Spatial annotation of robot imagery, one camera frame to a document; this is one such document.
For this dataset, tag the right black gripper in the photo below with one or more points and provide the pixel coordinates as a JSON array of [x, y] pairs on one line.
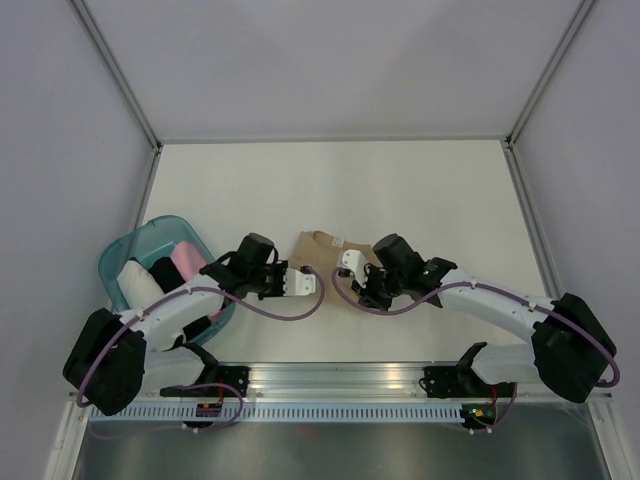
[[366, 295]]

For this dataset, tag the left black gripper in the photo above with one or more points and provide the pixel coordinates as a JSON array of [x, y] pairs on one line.
[[280, 270]]

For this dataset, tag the beige t shirt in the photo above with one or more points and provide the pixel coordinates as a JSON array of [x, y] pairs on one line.
[[321, 251]]

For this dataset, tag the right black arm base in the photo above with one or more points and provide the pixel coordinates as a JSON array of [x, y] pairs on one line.
[[449, 382]]

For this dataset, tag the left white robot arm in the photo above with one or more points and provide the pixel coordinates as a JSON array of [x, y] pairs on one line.
[[153, 348]]

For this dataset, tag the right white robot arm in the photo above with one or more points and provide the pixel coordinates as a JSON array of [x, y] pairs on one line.
[[562, 345]]

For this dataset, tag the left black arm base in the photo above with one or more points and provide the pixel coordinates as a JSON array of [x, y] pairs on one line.
[[225, 381]]

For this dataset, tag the pink rolled t shirt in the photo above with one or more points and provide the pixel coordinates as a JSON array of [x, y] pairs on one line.
[[187, 260]]

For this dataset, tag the black rolled t shirt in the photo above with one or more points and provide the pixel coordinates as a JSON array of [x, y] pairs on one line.
[[167, 277]]

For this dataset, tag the teal plastic basket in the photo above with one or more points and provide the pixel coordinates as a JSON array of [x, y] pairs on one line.
[[166, 247]]

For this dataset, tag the white rolled t shirt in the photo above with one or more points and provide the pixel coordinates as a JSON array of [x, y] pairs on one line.
[[138, 286]]

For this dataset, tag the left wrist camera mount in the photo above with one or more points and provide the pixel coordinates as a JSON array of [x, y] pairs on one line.
[[300, 282]]

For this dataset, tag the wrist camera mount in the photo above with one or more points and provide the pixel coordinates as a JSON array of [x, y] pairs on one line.
[[352, 263], [300, 282]]

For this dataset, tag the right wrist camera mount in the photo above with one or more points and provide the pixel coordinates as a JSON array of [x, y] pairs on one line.
[[352, 263]]

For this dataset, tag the aluminium front rail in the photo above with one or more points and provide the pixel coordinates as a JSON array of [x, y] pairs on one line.
[[320, 380]]

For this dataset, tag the white slotted cable duct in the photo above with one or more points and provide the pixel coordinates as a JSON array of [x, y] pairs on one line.
[[283, 412]]

